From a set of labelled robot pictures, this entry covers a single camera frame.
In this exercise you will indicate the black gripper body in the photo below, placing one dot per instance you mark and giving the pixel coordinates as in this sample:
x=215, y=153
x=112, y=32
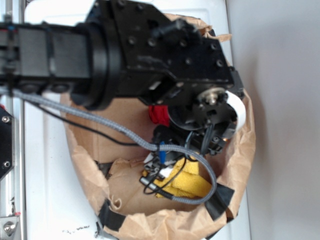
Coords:
x=193, y=132

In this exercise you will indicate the yellow cloth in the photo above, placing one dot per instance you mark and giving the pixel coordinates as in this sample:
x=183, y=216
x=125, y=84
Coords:
x=182, y=180

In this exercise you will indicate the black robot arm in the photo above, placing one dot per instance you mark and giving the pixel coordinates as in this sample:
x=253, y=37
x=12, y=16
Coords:
x=129, y=49

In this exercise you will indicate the red crumpled cloth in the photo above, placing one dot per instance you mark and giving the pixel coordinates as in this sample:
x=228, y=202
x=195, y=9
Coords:
x=158, y=114

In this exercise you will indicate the brown paper-lined bin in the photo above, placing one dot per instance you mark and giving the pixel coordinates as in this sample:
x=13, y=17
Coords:
x=109, y=176

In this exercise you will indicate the white plastic tray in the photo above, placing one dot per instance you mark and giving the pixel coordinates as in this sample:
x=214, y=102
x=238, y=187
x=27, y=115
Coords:
x=56, y=206

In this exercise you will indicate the black metal bracket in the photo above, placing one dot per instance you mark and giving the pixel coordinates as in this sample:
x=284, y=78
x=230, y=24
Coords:
x=7, y=161

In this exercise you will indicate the aluminium frame rail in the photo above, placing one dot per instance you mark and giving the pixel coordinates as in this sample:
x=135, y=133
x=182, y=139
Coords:
x=12, y=187

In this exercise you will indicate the silver corner bracket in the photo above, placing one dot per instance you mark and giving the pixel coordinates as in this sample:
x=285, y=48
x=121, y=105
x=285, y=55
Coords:
x=8, y=227

